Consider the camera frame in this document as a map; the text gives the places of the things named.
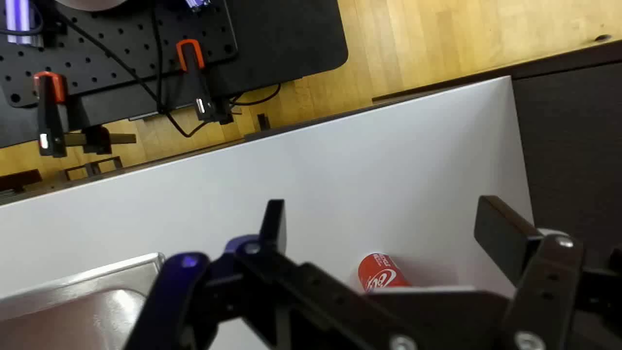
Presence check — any stainless steel sink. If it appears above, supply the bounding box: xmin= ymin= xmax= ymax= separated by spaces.
xmin=0 ymin=250 xmax=167 ymax=350

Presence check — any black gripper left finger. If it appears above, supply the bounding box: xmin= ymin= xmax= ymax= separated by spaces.
xmin=125 ymin=198 xmax=416 ymax=350

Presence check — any dark wood cabinet panel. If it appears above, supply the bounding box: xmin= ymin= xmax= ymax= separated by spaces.
xmin=371 ymin=38 xmax=622 ymax=268

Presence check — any orange handled black clamp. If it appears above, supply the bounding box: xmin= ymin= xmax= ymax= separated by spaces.
xmin=173 ymin=36 xmax=220 ymax=124
xmin=31 ymin=67 xmax=70 ymax=159

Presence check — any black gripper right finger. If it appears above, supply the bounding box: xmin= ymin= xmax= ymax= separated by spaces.
xmin=474 ymin=194 xmax=622 ymax=350

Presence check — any black perforated mounting board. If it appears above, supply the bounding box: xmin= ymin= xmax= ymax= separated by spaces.
xmin=0 ymin=0 xmax=239 ymax=110

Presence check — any purple lit electronic box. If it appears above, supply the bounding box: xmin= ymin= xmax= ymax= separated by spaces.
xmin=4 ymin=0 xmax=47 ymax=48

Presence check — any red soda can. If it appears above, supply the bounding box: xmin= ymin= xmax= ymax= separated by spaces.
xmin=356 ymin=250 xmax=414 ymax=293

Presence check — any thin black cable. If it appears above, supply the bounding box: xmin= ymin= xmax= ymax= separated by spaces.
xmin=150 ymin=0 xmax=284 ymax=139

